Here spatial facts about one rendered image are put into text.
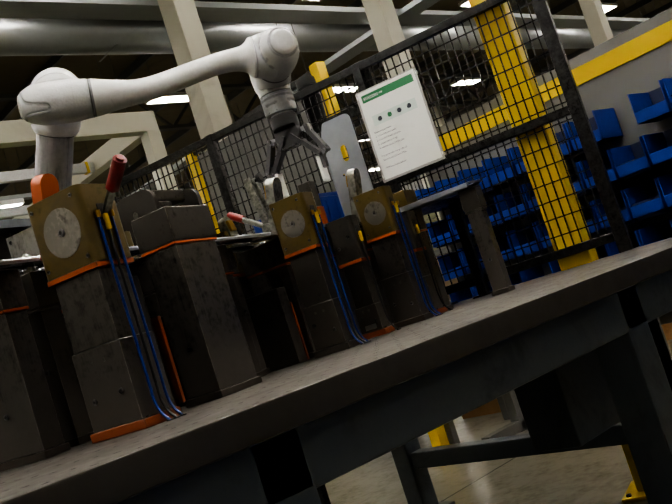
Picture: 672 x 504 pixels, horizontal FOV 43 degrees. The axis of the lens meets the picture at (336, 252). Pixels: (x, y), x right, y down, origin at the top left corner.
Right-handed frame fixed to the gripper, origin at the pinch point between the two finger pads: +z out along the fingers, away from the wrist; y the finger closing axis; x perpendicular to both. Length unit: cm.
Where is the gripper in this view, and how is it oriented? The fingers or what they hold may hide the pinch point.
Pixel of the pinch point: (305, 185)
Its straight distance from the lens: 230.4
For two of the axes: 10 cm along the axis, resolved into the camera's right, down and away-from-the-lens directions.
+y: 8.3, -3.1, -4.6
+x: 4.6, -0.8, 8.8
